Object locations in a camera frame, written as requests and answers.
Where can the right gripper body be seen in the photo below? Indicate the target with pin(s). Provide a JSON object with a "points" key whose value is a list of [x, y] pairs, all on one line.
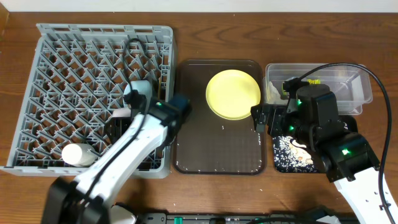
{"points": [[280, 124]]}

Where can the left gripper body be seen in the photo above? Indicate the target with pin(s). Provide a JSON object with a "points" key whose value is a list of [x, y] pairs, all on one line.
{"points": [[120, 126]]}

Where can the white tissue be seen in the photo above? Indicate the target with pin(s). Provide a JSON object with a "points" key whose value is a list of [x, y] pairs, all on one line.
{"points": [[273, 96]]}

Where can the white cup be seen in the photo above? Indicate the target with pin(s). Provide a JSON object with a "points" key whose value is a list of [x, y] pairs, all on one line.
{"points": [[78, 154]]}

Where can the light blue bowl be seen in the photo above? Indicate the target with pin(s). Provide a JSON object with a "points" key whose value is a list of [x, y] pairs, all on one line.
{"points": [[137, 93]]}

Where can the green orange snack wrapper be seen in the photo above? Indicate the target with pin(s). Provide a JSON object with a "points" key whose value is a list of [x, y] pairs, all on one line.
{"points": [[294, 84]]}

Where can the yellow round plate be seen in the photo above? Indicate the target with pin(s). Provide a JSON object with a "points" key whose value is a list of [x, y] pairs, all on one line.
{"points": [[231, 94]]}

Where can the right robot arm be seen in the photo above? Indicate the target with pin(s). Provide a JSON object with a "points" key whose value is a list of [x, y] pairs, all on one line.
{"points": [[311, 118]]}

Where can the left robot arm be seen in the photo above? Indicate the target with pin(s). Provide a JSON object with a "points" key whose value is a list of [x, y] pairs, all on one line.
{"points": [[90, 196]]}

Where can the black food waste tray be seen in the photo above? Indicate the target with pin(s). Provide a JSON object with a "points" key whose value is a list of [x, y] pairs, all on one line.
{"points": [[292, 132]]}

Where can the clear plastic waste bin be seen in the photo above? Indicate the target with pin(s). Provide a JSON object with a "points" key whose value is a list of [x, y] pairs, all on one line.
{"points": [[350, 85]]}

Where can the grey plastic dish rack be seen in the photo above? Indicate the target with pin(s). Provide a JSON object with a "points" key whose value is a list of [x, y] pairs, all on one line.
{"points": [[77, 79]]}

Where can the dark brown serving tray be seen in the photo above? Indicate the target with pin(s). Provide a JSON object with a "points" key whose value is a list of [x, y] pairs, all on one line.
{"points": [[207, 143]]}

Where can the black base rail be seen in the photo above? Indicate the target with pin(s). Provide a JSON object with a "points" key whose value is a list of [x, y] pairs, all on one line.
{"points": [[217, 218]]}

